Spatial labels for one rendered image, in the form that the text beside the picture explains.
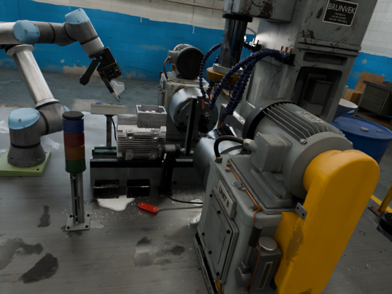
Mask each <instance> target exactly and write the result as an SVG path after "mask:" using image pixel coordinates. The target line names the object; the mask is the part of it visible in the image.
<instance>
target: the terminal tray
mask: <svg viewBox="0 0 392 294"><path fill-rule="evenodd" d="M136 117H137V128H139V129H140V128H142V129H143V128H145V129H146V128H148V129H149V128H151V129H152V128H154V129H155V128H156V129H158V128H159V129H160V128H161V126H166V117H167V113H166V111H165V109H164V107H163V106H146V105H136Z"/></svg>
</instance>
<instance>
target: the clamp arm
mask: <svg viewBox="0 0 392 294"><path fill-rule="evenodd" d="M197 105H198V98H197V97H196V96H191V103H190V111H189V116H188V124H187V132H186V138H185V145H184V148H183V151H185V152H183V153H184V156H190V148H191V141H193V138H192V136H193V128H194V121H195V113H196V108H197Z"/></svg>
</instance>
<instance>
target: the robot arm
mask: <svg viewBox="0 0 392 294"><path fill-rule="evenodd" d="M65 19H66V22H65V23H50V22H35V21H29V20H18V21H16V22H0V49H2V50H5V51H6V54H7V55H8V56H9V57H12V58H13V60H14V62H15V64H16V66H17V68H18V70H19V72H20V74H21V76H22V78H23V80H24V82H25V84H26V86H27V88H28V90H29V93H30V95H31V97H32V99H33V101H34V103H35V107H34V108H19V109H17V110H14V111H12V112H11V113H10V114H9V115H8V127H9V136H10V148H9V152H8V155H7V158H8V163H9V164H10V165H12V166H15V167H33V166H37V165H40V164H42V163H43V162H44V161H45V160H46V153H45V151H44V149H43V147H42V145H41V138H40V137H42V136H44V135H48V134H52V133H55V132H61V131H63V126H62V125H63V124H62V114H63V113H64V112H66V111H69V109H68V108H67V107H66V106H62V105H61V104H60V102H59V101H58V100H55V99H54V97H53V95H52V93H51V91H50V88H49V87H48V85H47V82H46V80H45V79H44V76H43V74H42V72H41V70H40V68H39V66H38V64H37V62H36V59H35V57H34V55H33V53H32V52H33V51H34V46H35V44H56V45H58V46H61V47H63V46H68V45H70V44H71V43H74V42H76V41H79V43H80V44H81V46H82V48H83V49H84V51H85V53H86V55H88V57H89V59H91V58H93V60H92V61H91V63H90V65H89V66H88V68H87V70H86V72H85V73H84V74H83V75H82V76H81V77H80V82H79V83H81V84H82V85H84V86H85V85H86V84H88V83H89V81H90V77H91V75H92V73H93V72H94V70H95V69H96V67H97V66H98V64H99V62H100V64H99V66H98V67H97V69H96V70H97V71H98V73H99V75H100V77H101V79H102V80H103V82H104V83H105V85H106V86H107V88H108V90H109V91H110V93H111V94H112V95H113V97H114V98H115V99H116V100H117V101H118V102H120V99H121V98H120V96H119V94H120V93H121V92H123V91H124V89H125V87H124V83H123V82H117V81H116V79H115V78H117V77H119V76H120V75H122V72H121V71H122V70H121V68H120V66H119V65H118V63H117V61H116V59H114V57H113V55H112V53H111V51H110V49H109V47H106V48H104V45H103V43H102V42H101V40H100V38H99V37H98V35H97V33H96V31H95V29H94V27H93V26H92V24H91V22H90V19H89V18H88V17H87V15H86V13H85V11H84V10H83V9H77V10H75V11H73V12H70V13H68V14H66V15H65ZM100 56H102V58H101V57H100Z"/></svg>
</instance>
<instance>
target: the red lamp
mask: <svg viewBox="0 0 392 294"><path fill-rule="evenodd" d="M63 135H64V145H65V146H67V147H70V148H77V147H80V146H83V145H84V144H85V130H84V131H83V132H81V133H79V134H67V133H65V132H64V131H63Z"/></svg>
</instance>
